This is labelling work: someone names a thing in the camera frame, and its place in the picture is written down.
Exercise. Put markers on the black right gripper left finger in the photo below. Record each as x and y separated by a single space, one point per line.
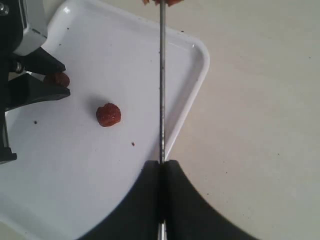
136 217

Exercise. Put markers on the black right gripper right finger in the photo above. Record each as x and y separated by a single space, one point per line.
188 215

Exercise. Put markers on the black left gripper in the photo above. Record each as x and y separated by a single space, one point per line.
25 89

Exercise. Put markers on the thin metal skewer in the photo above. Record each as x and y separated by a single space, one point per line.
162 81

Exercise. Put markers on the white plastic tray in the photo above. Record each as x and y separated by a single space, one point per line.
70 172

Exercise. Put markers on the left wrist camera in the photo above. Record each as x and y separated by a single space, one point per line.
34 26

